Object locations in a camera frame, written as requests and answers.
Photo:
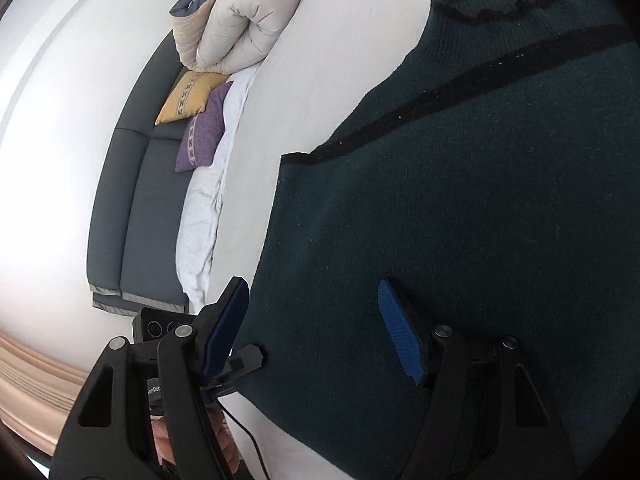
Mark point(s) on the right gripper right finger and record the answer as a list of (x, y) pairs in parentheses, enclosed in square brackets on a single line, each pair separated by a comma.
[(489, 412)]

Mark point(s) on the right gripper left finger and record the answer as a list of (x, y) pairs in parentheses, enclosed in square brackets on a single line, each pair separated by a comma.
[(108, 433)]

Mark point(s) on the dark green knit sweater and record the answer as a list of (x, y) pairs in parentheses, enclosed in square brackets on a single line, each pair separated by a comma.
[(494, 178)]

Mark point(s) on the person's left hand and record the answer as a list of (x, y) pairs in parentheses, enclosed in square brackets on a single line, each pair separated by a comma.
[(222, 433)]

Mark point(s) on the dark grey headboard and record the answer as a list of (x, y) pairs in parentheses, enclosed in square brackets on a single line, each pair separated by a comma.
[(131, 255)]

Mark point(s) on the white pillow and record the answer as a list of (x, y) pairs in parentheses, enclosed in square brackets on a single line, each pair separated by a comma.
[(203, 203)]

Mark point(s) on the purple patterned cushion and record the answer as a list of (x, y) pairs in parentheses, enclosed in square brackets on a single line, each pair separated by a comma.
[(203, 133)]

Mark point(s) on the yellow patterned cushion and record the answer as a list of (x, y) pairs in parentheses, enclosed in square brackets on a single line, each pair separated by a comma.
[(190, 96)]

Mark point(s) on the beige folded duvet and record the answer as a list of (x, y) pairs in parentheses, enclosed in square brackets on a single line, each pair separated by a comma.
[(225, 36)]

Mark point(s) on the white bed mattress sheet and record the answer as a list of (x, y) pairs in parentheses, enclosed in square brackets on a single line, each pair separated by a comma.
[(332, 53)]

